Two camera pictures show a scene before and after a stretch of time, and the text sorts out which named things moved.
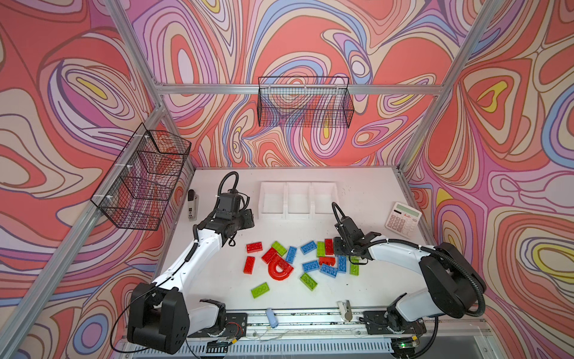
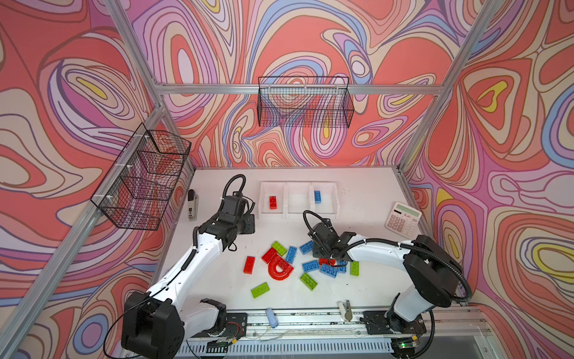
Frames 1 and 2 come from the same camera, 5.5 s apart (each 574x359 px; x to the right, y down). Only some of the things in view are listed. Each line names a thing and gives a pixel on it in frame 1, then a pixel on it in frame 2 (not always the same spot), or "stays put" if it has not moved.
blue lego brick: (308, 247) stays put
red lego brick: (253, 247) to (273, 203)
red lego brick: (269, 254) stays put
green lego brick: (258, 291) stays put
